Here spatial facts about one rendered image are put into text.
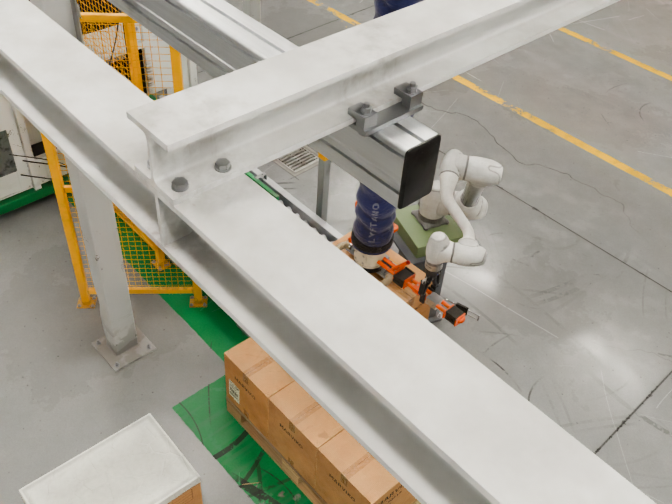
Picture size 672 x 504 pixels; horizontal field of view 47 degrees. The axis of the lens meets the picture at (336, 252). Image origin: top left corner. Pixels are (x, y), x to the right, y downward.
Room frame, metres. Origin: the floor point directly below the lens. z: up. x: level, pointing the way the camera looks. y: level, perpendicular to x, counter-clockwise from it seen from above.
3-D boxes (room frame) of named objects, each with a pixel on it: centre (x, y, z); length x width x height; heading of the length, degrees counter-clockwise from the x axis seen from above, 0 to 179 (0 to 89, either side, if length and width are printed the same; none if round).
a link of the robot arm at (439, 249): (2.76, -0.50, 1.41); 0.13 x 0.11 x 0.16; 81
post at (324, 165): (4.08, 0.12, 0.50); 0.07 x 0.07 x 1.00; 45
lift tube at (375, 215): (3.05, -0.19, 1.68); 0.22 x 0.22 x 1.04
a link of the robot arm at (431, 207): (3.65, -0.58, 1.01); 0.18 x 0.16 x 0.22; 82
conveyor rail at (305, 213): (4.38, 0.67, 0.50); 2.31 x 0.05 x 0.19; 45
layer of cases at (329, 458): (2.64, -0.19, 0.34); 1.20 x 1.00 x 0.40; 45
